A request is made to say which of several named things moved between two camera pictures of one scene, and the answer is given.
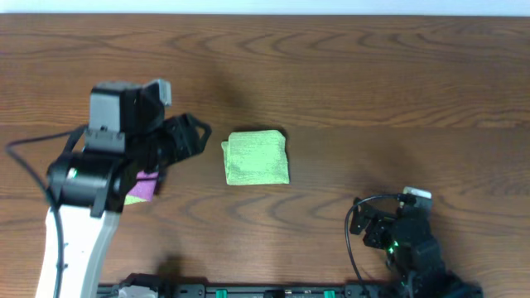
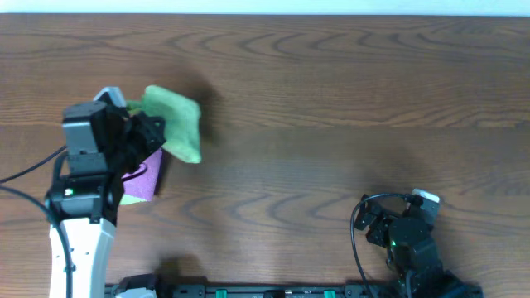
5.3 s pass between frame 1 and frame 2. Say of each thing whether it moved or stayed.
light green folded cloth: stayed
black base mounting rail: stayed
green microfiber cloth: moved
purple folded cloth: stayed
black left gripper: moved
